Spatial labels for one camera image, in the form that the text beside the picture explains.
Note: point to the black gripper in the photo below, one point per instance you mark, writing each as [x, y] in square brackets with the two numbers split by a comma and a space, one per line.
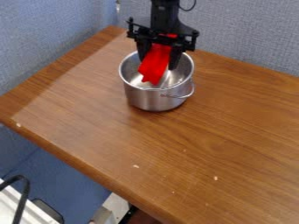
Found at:
[164, 29]

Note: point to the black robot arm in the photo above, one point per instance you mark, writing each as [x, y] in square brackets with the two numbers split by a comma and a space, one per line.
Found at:
[168, 5]

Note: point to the red block object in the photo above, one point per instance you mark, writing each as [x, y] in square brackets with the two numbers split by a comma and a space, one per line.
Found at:
[155, 63]

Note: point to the white appliance at corner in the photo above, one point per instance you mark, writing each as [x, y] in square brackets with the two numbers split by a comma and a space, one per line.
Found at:
[19, 209]

